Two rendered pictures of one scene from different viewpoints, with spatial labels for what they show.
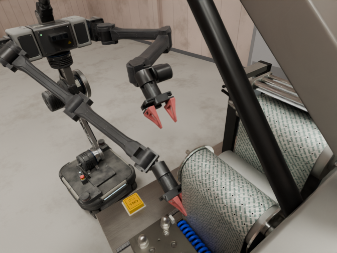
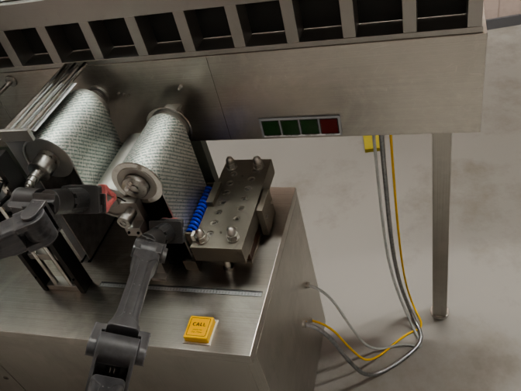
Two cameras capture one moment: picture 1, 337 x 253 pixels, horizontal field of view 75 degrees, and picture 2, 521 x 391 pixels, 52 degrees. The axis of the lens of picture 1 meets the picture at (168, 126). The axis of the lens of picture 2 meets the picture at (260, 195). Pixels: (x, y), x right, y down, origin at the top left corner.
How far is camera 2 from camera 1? 1.45 m
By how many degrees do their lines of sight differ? 86
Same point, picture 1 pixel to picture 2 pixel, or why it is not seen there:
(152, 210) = (192, 308)
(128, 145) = (146, 257)
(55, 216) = not seen: outside the picture
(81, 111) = (129, 318)
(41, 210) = not seen: outside the picture
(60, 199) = not seen: outside the picture
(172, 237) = (208, 227)
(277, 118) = (69, 120)
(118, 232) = (244, 312)
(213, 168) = (143, 147)
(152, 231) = (217, 242)
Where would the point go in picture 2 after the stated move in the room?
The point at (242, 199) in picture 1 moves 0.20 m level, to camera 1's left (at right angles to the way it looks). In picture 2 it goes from (160, 124) to (202, 146)
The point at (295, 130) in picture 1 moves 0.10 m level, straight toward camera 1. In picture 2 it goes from (81, 109) to (114, 102)
